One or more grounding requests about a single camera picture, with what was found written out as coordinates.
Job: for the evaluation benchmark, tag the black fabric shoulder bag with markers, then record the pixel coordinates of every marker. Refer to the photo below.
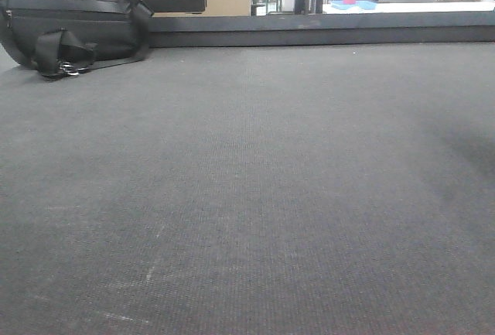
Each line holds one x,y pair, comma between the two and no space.
61,38

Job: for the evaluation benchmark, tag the shallow blue tray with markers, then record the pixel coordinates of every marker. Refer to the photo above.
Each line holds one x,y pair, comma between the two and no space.
361,5

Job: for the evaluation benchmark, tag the dark raised conveyor edge rail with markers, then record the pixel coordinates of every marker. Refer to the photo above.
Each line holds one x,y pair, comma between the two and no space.
322,29

